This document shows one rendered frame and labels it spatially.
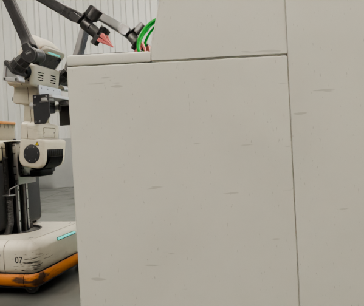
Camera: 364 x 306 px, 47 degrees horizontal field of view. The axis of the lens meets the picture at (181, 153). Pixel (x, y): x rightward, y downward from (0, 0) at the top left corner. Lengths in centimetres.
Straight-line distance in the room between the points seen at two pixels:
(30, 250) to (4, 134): 77
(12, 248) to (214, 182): 146
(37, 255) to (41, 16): 758
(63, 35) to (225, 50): 825
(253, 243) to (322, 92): 44
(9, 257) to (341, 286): 167
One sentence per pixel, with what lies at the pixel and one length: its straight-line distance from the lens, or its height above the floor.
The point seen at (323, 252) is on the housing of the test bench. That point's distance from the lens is 119.
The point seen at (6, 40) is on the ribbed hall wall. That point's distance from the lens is 962.
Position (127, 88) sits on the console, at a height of 88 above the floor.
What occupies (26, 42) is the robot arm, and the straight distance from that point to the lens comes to 233.
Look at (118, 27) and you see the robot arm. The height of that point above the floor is 143.
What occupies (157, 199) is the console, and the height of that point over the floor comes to 59.
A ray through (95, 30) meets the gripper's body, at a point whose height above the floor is 132.
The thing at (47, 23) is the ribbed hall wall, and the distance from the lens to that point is 944.
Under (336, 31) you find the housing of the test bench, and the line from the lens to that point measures 121.
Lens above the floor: 73
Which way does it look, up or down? 1 degrees down
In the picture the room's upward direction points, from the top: 3 degrees counter-clockwise
